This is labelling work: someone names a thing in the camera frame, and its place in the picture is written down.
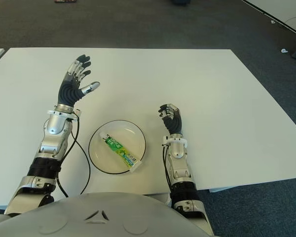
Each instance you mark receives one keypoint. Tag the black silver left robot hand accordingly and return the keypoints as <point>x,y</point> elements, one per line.
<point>69,91</point>

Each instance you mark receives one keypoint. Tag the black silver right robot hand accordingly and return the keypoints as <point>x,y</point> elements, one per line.
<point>173,122</point>

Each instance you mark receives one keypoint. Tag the green white toothpaste tube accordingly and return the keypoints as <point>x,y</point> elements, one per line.
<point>118,150</point>

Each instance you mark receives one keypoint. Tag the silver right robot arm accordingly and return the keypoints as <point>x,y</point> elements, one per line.
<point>180,170</point>

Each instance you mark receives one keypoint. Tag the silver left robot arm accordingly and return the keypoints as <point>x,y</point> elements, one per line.
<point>51,143</point>

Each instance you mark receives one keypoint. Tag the white plate with black rim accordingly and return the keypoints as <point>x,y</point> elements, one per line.
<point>101,153</point>

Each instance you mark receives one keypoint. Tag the colourful flat box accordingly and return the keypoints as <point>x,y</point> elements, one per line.
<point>65,1</point>

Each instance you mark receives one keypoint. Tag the grey robot torso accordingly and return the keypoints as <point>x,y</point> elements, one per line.
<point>108,217</point>

